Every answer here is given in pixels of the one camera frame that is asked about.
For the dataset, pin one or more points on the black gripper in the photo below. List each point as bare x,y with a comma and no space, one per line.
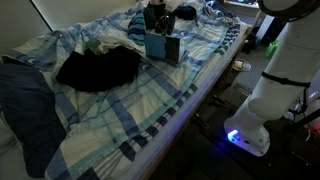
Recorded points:
161,10

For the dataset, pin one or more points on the blue cover book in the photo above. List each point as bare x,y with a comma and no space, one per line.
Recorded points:
163,48

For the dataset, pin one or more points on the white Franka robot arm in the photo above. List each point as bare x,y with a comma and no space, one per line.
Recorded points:
286,83

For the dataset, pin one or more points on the black crumpled cloth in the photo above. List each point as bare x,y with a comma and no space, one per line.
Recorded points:
149,16

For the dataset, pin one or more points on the dark blue pillow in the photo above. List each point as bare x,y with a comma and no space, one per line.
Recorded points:
185,12

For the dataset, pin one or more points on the teal navy striped cloth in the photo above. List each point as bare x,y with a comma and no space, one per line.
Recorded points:
136,30

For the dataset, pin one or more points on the white crumpled cloth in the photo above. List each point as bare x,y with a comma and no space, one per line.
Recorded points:
116,41

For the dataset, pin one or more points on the green cloth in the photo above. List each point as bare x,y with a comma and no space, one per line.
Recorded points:
90,46

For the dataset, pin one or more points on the black garment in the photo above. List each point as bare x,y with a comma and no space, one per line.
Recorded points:
100,70

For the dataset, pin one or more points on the white shoe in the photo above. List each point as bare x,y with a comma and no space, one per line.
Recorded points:
241,65

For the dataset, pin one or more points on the white desk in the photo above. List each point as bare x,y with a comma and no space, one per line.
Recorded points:
260,20

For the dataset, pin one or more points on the blue checkered bed blanket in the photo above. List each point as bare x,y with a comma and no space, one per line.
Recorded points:
116,110

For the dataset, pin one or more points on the white bed mattress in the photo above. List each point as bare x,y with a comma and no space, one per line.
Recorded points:
173,130

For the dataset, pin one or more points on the green bag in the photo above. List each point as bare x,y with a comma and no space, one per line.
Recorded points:
272,49

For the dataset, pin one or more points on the dark blue blanket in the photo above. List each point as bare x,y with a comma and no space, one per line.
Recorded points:
23,110

